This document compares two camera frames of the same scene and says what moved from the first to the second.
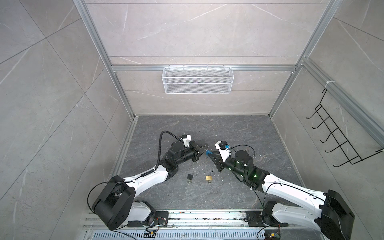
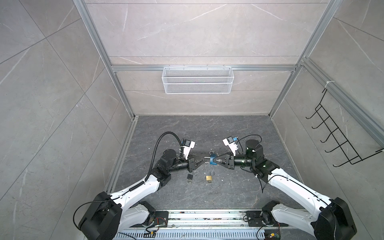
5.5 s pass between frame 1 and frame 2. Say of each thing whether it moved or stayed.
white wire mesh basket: stayed
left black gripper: moved
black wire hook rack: stayed
